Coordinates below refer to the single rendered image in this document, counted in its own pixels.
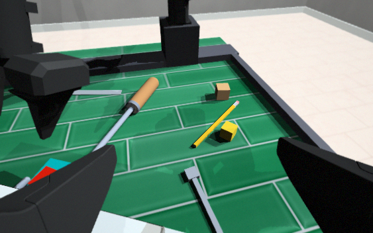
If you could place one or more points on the yellow cube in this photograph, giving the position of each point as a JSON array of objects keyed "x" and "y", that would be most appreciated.
[{"x": 228, "y": 131}]

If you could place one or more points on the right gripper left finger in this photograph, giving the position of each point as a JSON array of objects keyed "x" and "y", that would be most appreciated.
[{"x": 68, "y": 200}]

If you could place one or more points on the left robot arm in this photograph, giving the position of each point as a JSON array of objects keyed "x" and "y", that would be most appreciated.
[{"x": 178, "y": 11}]

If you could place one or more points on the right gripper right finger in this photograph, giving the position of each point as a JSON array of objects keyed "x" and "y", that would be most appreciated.
[{"x": 338, "y": 191}]

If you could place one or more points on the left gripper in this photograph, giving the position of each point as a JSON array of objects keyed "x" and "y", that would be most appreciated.
[{"x": 36, "y": 76}]

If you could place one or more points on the tan cube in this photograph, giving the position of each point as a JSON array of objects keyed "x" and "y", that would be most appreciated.
[{"x": 222, "y": 91}]

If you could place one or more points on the red block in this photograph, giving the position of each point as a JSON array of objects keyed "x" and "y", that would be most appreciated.
[{"x": 44, "y": 172}]

